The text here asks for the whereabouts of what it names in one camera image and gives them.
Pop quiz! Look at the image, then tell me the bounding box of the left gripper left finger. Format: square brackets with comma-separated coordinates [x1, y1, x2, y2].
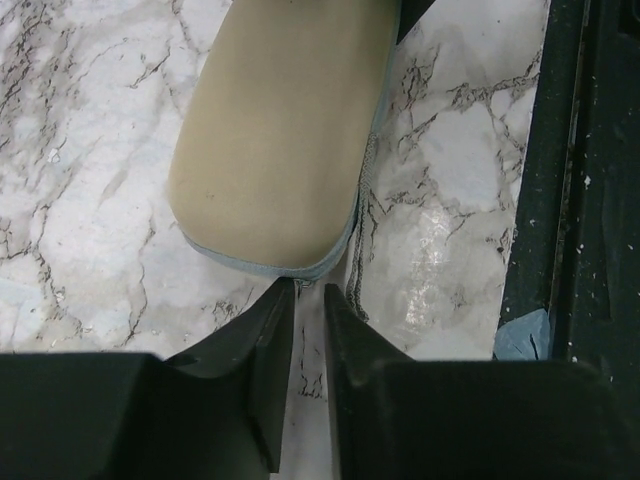
[1, 279, 295, 479]

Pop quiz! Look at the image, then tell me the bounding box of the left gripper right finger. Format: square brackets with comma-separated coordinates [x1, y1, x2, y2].
[324, 284, 639, 479]

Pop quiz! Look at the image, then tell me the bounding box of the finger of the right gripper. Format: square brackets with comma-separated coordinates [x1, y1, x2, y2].
[396, 0, 435, 44]

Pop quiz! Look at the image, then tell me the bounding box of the blue tape triangle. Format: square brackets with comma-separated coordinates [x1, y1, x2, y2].
[493, 309, 550, 361]

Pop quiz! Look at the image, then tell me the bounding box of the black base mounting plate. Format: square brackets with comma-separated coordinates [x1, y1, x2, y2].
[498, 1, 639, 403]

